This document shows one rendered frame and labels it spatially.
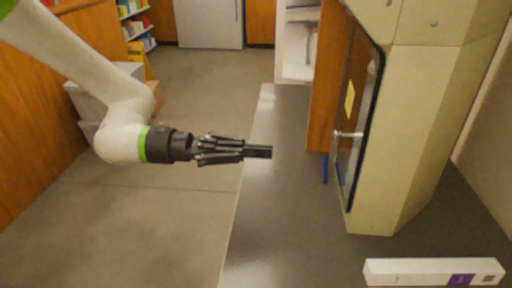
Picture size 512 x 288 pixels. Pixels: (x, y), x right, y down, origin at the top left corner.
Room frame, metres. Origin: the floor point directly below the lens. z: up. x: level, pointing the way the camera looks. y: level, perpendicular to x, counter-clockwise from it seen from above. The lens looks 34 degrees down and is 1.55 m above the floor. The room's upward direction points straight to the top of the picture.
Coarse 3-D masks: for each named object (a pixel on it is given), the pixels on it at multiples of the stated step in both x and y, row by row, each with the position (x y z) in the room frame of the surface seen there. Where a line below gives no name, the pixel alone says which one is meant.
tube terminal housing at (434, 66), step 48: (432, 0) 0.53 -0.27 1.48; (480, 0) 0.53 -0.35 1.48; (384, 48) 0.57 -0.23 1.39; (432, 48) 0.53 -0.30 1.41; (480, 48) 0.59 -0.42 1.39; (384, 96) 0.53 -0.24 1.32; (432, 96) 0.52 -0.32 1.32; (384, 144) 0.53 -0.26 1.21; (432, 144) 0.55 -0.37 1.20; (384, 192) 0.53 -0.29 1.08; (432, 192) 0.64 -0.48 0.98
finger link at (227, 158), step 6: (198, 156) 0.57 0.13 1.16; (204, 156) 0.57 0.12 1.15; (210, 156) 0.57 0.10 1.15; (216, 156) 0.57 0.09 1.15; (222, 156) 0.57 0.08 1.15; (228, 156) 0.57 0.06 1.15; (234, 156) 0.57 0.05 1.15; (210, 162) 0.57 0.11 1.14; (216, 162) 0.57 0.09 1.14; (222, 162) 0.57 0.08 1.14; (228, 162) 0.57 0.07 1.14; (234, 162) 0.57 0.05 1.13
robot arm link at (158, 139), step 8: (152, 128) 0.63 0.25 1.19; (160, 128) 0.63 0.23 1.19; (168, 128) 0.63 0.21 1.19; (152, 136) 0.61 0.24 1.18; (160, 136) 0.61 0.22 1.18; (168, 136) 0.61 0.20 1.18; (144, 144) 0.60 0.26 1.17; (152, 144) 0.59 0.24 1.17; (160, 144) 0.59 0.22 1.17; (168, 144) 0.60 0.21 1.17; (152, 152) 0.59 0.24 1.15; (160, 152) 0.59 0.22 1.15; (168, 152) 0.59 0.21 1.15; (152, 160) 0.59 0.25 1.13; (160, 160) 0.59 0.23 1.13; (168, 160) 0.59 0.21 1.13
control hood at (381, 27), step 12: (348, 0) 0.54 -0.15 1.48; (360, 0) 0.54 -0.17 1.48; (372, 0) 0.54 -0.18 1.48; (384, 0) 0.54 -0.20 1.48; (396, 0) 0.53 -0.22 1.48; (360, 12) 0.54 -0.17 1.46; (372, 12) 0.54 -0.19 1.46; (384, 12) 0.54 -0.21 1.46; (396, 12) 0.53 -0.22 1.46; (360, 24) 0.64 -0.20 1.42; (372, 24) 0.54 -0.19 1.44; (384, 24) 0.53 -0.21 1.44; (396, 24) 0.54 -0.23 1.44; (372, 36) 0.54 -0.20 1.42; (384, 36) 0.53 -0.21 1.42
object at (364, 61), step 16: (352, 48) 0.80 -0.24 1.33; (368, 48) 0.64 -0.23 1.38; (352, 64) 0.76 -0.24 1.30; (368, 64) 0.61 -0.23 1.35; (352, 80) 0.73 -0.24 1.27; (368, 80) 0.59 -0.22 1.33; (368, 96) 0.56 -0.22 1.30; (352, 112) 0.66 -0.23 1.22; (368, 112) 0.54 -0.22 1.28; (336, 128) 0.82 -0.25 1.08; (352, 128) 0.63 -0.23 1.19; (368, 128) 0.54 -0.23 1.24; (352, 144) 0.60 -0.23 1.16; (352, 160) 0.58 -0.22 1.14; (352, 176) 0.55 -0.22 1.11; (352, 192) 0.54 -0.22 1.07
